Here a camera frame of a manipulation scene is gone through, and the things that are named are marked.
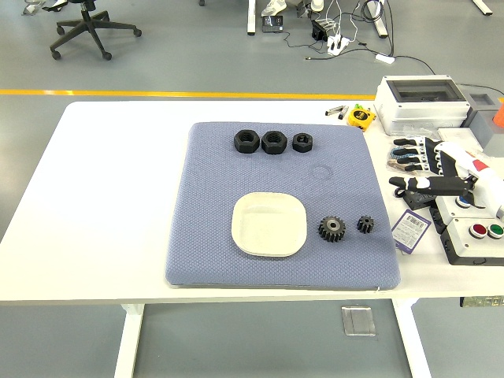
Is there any white power strip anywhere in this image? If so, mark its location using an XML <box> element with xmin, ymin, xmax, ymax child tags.
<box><xmin>326</xmin><ymin>34</ymin><xmax>351</xmax><ymax>55</ymax></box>

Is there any small black hex nut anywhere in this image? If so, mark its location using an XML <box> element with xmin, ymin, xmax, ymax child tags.
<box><xmin>291</xmin><ymin>132</ymin><xmax>313</xmax><ymax>153</ymax></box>

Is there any small black gear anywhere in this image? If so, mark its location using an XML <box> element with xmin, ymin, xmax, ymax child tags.
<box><xmin>356</xmin><ymin>214</ymin><xmax>376</xmax><ymax>235</ymax></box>

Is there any large black gear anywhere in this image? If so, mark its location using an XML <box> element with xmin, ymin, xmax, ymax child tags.
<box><xmin>317</xmin><ymin>216</ymin><xmax>347</xmax><ymax>243</ymax></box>

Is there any yellow tape measure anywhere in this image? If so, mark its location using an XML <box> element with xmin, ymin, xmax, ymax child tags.
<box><xmin>346</xmin><ymin>108</ymin><xmax>377</xmax><ymax>132</ymax></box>

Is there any grey electrical enclosure box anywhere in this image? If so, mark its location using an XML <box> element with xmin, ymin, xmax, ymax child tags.
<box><xmin>372</xmin><ymin>75</ymin><xmax>472</xmax><ymax>137</ymax></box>

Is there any clear floor plate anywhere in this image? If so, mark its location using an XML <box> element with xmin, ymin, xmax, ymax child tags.
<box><xmin>340</xmin><ymin>305</ymin><xmax>377</xmax><ymax>338</ymax></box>

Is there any white background desk leg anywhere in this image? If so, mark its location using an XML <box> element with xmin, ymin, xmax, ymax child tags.
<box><xmin>246</xmin><ymin>0</ymin><xmax>258</xmax><ymax>36</ymax></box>
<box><xmin>369</xmin><ymin>0</ymin><xmax>391</xmax><ymax>39</ymax></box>
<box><xmin>471</xmin><ymin>0</ymin><xmax>494</xmax><ymax>17</ymax></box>

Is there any large black hex nut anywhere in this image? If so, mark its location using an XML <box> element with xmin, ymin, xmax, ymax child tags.
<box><xmin>261</xmin><ymin>130</ymin><xmax>290</xmax><ymax>155</ymax></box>
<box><xmin>233</xmin><ymin>129</ymin><xmax>260</xmax><ymax>154</ymax></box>

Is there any blue-grey textured mat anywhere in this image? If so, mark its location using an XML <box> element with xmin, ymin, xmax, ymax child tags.
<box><xmin>164</xmin><ymin>120</ymin><xmax>402</xmax><ymax>291</ymax></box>

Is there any green circuit board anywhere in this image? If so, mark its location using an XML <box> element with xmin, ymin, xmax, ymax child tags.
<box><xmin>459</xmin><ymin>295</ymin><xmax>504</xmax><ymax>309</ymax></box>

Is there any purple labelled packet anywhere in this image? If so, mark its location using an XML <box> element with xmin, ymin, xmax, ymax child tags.
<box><xmin>391</xmin><ymin>208</ymin><xmax>432</xmax><ymax>255</ymax></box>

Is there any clear bag of blue resistors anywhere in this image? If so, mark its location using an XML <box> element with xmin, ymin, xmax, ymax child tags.
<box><xmin>386</xmin><ymin>124</ymin><xmax>438</xmax><ymax>174</ymax></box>

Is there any black desk phone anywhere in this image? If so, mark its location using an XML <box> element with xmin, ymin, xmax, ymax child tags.
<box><xmin>261</xmin><ymin>14</ymin><xmax>285</xmax><ymax>33</ymax></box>

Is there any small black display device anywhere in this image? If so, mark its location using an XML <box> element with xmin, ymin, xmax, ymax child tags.
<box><xmin>393</xmin><ymin>187</ymin><xmax>442</xmax><ymax>209</ymax></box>

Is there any black office chair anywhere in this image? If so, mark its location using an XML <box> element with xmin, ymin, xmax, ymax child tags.
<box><xmin>50</xmin><ymin>0</ymin><xmax>143</xmax><ymax>61</ymax></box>

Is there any grey stepped fixture block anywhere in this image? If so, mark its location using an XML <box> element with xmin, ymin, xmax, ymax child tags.
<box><xmin>459</xmin><ymin>87</ymin><xmax>504</xmax><ymax>157</ymax></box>

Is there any red green push-button box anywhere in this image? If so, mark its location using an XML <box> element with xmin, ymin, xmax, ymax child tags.
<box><xmin>439</xmin><ymin>216</ymin><xmax>504</xmax><ymax>265</ymax></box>

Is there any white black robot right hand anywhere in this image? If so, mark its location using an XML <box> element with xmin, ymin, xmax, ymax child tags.
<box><xmin>387</xmin><ymin>135</ymin><xmax>504</xmax><ymax>221</ymax></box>

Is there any white square plate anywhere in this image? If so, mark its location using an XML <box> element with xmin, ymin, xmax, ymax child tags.
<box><xmin>231</xmin><ymin>191</ymin><xmax>309</xmax><ymax>258</ymax></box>

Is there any black power adapter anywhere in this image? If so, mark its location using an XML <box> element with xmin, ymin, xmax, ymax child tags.
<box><xmin>310</xmin><ymin>19</ymin><xmax>328</xmax><ymax>41</ymax></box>

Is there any white table leg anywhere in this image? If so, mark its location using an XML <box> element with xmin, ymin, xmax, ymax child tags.
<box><xmin>391</xmin><ymin>298</ymin><xmax>432</xmax><ymax>378</ymax></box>
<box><xmin>113</xmin><ymin>302</ymin><xmax>145</xmax><ymax>378</ymax></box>

